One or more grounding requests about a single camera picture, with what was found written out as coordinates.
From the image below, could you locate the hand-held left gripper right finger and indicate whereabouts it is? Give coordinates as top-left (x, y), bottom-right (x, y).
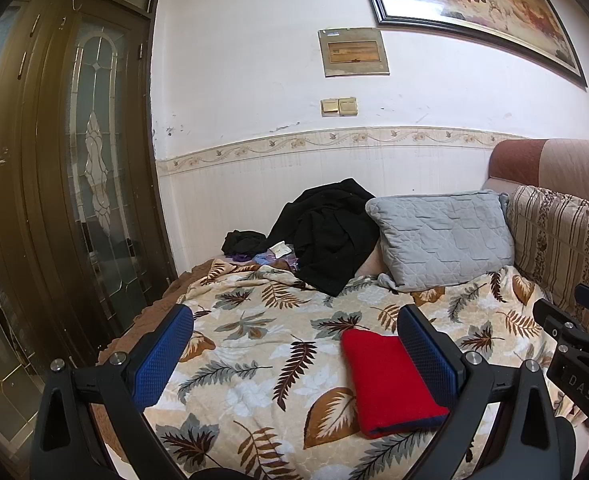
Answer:
top-left (397, 304), bottom-right (575, 480)

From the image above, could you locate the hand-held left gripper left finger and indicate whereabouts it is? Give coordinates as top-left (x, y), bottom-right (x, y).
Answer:
top-left (29, 304), bottom-right (195, 480)

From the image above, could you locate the red and blue sweater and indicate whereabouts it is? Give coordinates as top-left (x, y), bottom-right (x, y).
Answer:
top-left (341, 329), bottom-right (450, 437)

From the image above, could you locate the brown bed sheet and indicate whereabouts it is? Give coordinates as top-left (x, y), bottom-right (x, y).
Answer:
top-left (97, 260), bottom-right (215, 366)

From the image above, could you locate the striped sofa backrest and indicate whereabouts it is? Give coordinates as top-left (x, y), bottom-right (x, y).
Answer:
top-left (505, 185), bottom-right (589, 326)

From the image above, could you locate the leaf print blanket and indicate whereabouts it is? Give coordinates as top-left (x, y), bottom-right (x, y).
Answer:
top-left (97, 257), bottom-right (589, 480)

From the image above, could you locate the beige pillow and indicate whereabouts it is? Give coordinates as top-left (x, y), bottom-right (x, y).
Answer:
top-left (357, 250), bottom-right (390, 278)

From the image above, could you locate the grey quilted pillow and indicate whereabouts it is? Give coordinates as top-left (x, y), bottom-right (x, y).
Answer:
top-left (365, 190), bottom-right (516, 292)

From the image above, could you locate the purple cloth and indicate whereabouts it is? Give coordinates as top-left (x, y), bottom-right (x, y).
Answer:
top-left (232, 252), bottom-right (302, 271)

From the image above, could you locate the brown patchwork sofa cover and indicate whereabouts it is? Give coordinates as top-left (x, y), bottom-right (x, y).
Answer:
top-left (487, 137), bottom-right (589, 211)

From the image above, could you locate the large black garment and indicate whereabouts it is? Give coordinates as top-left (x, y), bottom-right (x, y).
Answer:
top-left (267, 178), bottom-right (381, 297)

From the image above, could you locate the wooden glass panel door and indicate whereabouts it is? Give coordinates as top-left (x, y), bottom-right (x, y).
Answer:
top-left (0, 0), bottom-right (178, 480)

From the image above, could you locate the wall electrical panel box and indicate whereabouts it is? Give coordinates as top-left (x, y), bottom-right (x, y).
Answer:
top-left (317, 27), bottom-right (390, 78)

